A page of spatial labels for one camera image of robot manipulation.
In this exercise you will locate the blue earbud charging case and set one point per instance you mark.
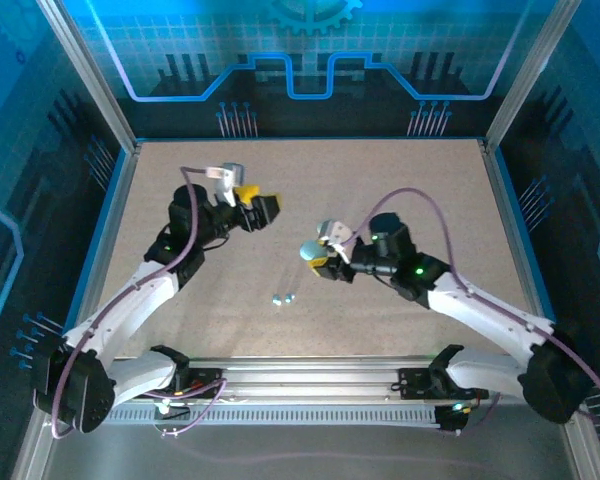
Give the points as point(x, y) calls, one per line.
point(310, 250)

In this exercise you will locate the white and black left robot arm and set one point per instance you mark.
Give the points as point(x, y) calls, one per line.
point(125, 305)

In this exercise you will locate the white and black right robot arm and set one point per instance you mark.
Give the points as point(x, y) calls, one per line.
point(480, 310)

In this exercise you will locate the blue table edge trim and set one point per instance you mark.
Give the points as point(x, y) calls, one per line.
point(111, 200)
point(514, 200)

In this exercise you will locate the blue circuit print back panel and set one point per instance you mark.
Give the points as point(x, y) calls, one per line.
point(300, 30)

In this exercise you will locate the blue printed side panel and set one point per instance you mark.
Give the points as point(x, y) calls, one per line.
point(20, 150)
point(580, 150)

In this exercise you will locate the small black controller module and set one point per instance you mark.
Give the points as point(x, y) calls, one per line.
point(452, 420)
point(166, 409)

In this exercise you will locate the grey metal shelf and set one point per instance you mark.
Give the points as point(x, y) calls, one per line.
point(305, 455)

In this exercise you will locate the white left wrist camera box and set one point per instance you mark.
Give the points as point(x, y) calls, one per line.
point(227, 177)

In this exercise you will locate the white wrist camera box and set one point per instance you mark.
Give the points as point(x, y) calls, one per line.
point(227, 177)
point(341, 235)

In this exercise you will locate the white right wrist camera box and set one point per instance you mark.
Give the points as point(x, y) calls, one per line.
point(341, 235)

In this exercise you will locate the aluminium table side rail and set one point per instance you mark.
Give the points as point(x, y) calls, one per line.
point(502, 200)
point(123, 200)

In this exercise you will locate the aluminium arm base rail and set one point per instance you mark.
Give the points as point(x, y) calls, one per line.
point(305, 380)

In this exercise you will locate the aluminium frame post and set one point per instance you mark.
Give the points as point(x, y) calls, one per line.
point(95, 85)
point(525, 85)

